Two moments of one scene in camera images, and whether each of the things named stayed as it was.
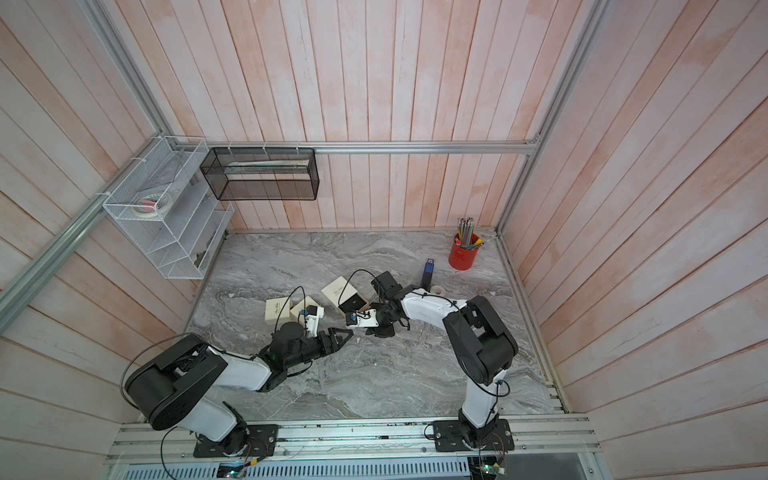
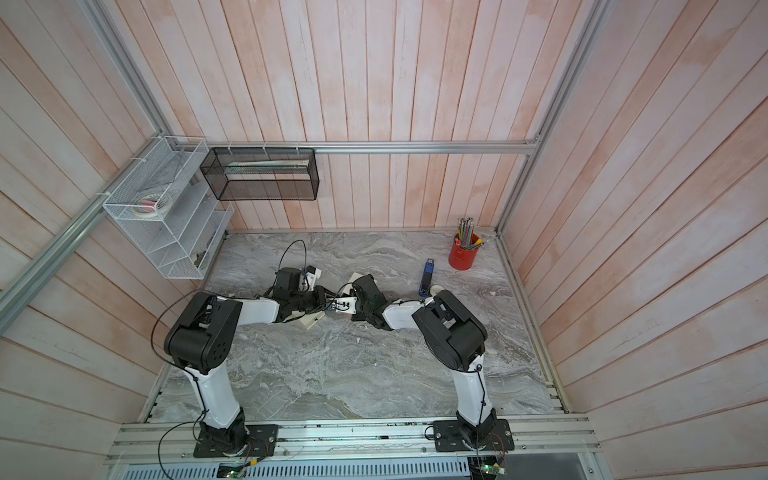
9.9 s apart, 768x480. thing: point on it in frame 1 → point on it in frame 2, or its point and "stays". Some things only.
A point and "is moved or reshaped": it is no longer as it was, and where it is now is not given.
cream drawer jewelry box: (302, 305) is moved or reshaped
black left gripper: (335, 344) → (321, 295)
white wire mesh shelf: (166, 204) stays
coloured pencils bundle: (465, 232) stays
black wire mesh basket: (263, 174) stays
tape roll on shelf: (152, 205) stays
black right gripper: (379, 331) → (358, 317)
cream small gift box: (345, 297) → (355, 277)
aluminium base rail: (537, 440) stays
